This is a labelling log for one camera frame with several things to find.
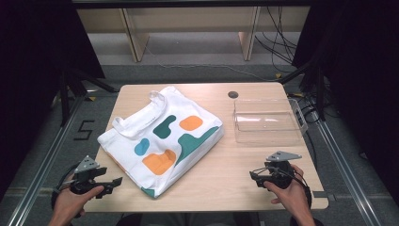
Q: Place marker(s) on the person's dark trousers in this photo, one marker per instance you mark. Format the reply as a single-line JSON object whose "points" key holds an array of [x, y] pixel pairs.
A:
{"points": [[188, 219]]}

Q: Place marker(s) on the black curtain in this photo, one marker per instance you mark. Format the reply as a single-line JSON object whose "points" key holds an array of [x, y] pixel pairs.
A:
{"points": [[37, 78], [360, 78]]}

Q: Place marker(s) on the grey tape strip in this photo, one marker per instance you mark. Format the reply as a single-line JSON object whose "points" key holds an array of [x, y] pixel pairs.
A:
{"points": [[323, 195]]}

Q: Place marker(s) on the person's left hand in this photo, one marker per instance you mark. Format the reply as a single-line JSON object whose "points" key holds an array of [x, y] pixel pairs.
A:
{"points": [[70, 202]]}

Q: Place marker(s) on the white power strip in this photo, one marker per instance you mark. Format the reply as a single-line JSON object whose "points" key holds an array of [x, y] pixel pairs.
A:
{"points": [[299, 114]]}

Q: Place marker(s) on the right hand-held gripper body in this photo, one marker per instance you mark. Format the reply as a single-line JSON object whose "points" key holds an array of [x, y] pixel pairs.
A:
{"points": [[279, 172]]}

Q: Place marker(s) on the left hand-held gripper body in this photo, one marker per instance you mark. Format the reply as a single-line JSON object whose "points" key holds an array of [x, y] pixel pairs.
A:
{"points": [[84, 179]]}

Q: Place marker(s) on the light wooden desk frame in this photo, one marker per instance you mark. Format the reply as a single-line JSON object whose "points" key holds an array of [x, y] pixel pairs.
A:
{"points": [[188, 19]]}

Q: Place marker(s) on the white patterned tote bag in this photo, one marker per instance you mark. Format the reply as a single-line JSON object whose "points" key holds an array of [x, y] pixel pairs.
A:
{"points": [[163, 138]]}

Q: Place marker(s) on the clear plastic container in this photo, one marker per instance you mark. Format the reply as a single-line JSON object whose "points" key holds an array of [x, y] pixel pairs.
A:
{"points": [[266, 125]]}

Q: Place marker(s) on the person's right hand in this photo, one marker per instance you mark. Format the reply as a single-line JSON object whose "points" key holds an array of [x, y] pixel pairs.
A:
{"points": [[290, 196]]}

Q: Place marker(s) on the aluminium floor rail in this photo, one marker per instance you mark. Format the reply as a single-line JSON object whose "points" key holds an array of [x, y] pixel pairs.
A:
{"points": [[44, 163], [345, 169]]}

